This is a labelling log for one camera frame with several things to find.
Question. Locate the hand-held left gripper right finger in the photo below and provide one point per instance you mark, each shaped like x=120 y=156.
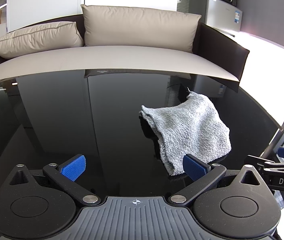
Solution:
x=194 y=168

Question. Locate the silver mini fridge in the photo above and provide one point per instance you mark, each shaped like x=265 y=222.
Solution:
x=219 y=12

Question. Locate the dark brown beige sofa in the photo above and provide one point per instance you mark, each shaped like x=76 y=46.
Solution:
x=132 y=57

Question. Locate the large beige cushion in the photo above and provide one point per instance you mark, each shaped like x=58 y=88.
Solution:
x=139 y=25

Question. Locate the silver window frame post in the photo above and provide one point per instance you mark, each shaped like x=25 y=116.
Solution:
x=276 y=142

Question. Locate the small beige cushion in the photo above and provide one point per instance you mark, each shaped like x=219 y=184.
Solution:
x=36 y=38

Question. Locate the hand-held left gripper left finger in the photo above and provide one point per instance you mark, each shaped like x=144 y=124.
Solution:
x=72 y=168

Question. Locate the grey terry towel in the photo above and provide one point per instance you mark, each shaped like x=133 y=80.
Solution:
x=189 y=125

